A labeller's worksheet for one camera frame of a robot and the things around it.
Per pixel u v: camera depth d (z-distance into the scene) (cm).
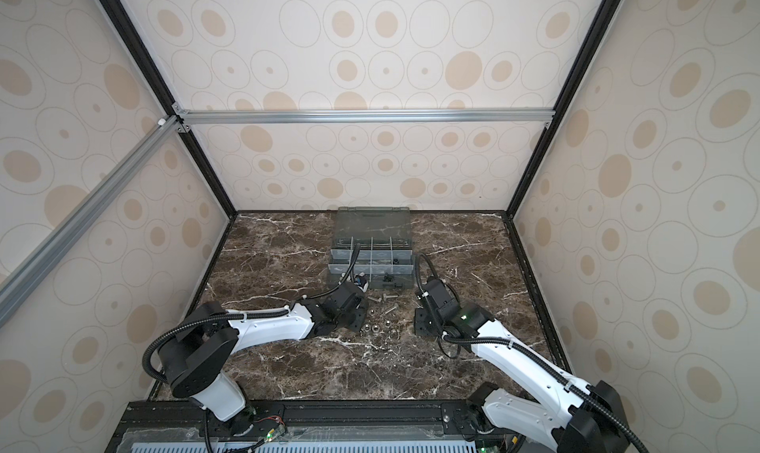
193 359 44
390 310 92
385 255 105
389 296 95
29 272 53
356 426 73
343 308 69
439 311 59
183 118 90
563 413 40
